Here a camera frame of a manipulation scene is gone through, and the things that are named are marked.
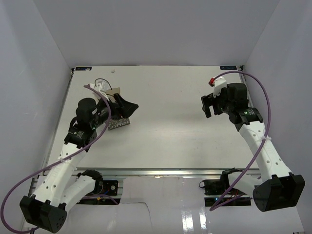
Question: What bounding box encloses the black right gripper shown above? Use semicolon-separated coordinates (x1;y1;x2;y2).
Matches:
201;85;234;118

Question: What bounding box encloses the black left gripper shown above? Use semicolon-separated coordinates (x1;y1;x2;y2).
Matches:
91;93;138;129

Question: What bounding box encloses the grey white paper coffee bag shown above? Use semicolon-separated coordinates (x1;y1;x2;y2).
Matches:
94;78;130;131

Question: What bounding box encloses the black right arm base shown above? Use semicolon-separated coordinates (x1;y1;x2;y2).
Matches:
199;179;252;207

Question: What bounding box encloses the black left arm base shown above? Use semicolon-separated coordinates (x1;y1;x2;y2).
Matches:
87;180;118;196

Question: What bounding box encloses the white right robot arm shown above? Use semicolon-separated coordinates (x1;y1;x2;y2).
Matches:
201;81;305;212

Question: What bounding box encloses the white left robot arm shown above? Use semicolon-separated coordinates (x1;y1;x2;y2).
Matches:
19;93;138;234

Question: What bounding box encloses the blue corner label right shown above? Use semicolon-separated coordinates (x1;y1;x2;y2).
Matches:
219;66;237;70

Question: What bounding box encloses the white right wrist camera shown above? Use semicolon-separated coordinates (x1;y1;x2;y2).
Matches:
209;76;227;98

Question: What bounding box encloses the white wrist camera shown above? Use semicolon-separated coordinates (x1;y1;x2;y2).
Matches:
89;81;115;101
209;76;227;98

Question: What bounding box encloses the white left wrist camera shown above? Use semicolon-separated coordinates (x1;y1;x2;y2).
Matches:
89;81;115;101

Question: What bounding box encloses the aluminium front rail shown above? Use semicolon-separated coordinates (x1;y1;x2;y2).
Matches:
43;168;260;178

